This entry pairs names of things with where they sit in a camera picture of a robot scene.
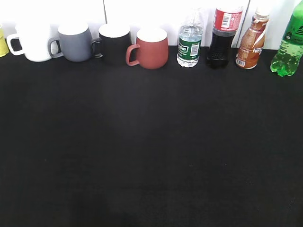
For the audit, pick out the green soda bottle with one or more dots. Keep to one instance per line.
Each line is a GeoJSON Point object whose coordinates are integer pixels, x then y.
{"type": "Point", "coordinates": [287, 58]}

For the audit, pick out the white mug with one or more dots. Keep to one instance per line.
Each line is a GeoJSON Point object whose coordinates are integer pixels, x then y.
{"type": "Point", "coordinates": [33, 39]}

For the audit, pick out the cola bottle red label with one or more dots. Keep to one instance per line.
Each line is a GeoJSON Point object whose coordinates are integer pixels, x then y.
{"type": "Point", "coordinates": [225, 26]}

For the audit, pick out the brown coffee drink bottle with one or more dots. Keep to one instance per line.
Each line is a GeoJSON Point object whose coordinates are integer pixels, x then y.
{"type": "Point", "coordinates": [252, 42]}

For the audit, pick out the grey mug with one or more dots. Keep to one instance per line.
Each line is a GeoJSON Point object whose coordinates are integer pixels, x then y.
{"type": "Point", "coordinates": [74, 42]}

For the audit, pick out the yellow cup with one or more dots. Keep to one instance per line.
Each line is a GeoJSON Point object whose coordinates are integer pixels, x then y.
{"type": "Point", "coordinates": [3, 45]}

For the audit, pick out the clear water bottle green label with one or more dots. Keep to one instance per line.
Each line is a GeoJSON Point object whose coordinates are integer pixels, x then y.
{"type": "Point", "coordinates": [190, 38]}

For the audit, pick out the black mug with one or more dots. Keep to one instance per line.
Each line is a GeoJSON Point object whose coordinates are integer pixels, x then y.
{"type": "Point", "coordinates": [112, 43]}

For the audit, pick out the red mug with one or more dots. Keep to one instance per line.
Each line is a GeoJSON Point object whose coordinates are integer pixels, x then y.
{"type": "Point", "coordinates": [151, 50]}

